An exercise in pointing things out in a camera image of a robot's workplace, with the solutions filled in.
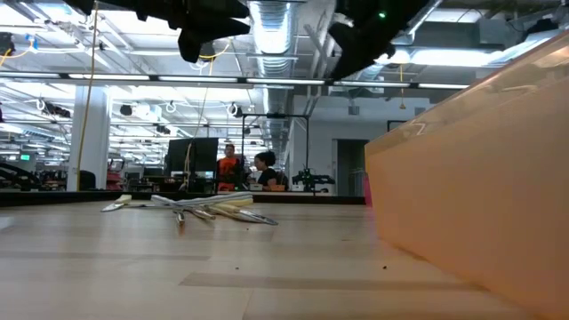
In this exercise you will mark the grey door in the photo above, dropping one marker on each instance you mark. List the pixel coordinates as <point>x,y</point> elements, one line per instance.
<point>351,169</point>

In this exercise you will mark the black background robot arm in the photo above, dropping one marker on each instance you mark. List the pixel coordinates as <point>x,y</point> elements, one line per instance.
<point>311,180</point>

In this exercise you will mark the red background equipment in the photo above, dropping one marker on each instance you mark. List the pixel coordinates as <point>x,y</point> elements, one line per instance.
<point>113,178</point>

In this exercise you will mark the orange plastic bin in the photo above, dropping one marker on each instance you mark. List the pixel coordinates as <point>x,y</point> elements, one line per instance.
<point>467,200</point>

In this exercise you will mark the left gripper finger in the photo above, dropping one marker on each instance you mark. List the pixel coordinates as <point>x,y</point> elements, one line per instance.
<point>218,10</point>
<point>222,29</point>

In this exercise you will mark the slanted silver air duct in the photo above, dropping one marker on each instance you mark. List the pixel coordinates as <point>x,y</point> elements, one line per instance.
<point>378,73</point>

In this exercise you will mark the standing person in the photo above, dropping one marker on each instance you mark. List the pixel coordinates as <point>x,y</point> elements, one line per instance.
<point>227,171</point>

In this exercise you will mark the black ceiling camera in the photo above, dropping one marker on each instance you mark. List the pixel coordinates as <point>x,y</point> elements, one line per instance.
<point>209,51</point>

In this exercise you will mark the silver metal knife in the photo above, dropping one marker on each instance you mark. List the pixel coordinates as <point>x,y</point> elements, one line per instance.
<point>222,197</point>
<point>164,200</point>

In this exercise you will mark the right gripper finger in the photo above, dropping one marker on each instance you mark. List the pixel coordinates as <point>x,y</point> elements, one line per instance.
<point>360,58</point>

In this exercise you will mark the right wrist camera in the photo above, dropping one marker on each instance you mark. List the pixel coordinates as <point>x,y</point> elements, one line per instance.
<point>342,35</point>

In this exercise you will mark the black ceiling speaker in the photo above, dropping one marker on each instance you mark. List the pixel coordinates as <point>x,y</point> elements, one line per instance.
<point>238,111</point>
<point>125,110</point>

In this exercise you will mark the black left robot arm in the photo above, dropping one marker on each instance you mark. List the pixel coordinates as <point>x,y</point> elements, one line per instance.
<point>115,6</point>

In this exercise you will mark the seated person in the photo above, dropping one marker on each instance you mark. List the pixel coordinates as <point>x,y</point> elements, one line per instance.
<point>268,175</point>

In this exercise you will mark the white building pillar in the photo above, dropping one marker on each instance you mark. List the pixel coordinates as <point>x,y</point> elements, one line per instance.
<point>95,142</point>

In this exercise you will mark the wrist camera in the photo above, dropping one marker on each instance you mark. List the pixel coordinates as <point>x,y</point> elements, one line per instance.
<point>190,44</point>
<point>342,35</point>

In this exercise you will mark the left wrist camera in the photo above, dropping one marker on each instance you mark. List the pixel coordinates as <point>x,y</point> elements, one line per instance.
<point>190,44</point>

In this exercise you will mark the small orange box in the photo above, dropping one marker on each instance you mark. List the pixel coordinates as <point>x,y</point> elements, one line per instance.
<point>278,188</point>

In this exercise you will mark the dark ceiling fixture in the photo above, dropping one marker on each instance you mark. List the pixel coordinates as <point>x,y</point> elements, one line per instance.
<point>540,27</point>

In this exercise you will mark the large silver spiral duct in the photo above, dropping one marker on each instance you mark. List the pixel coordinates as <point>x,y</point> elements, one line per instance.
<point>271,31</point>

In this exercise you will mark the black ceiling device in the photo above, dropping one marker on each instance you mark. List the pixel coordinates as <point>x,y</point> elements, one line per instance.
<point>6,44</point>

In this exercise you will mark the black aluminium table frame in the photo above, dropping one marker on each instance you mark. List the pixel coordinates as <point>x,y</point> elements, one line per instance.
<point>53,197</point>

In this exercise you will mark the black tubular frame stand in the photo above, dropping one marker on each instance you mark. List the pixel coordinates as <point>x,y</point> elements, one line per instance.
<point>275,116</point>

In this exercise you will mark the black computer monitor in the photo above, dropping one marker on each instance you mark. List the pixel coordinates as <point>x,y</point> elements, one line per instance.
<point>186,155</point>

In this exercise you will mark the green exit sign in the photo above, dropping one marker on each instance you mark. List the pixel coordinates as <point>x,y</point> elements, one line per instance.
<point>25,157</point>

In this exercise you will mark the long ceiling light strip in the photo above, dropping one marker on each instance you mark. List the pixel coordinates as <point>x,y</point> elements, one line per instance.
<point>284,81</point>

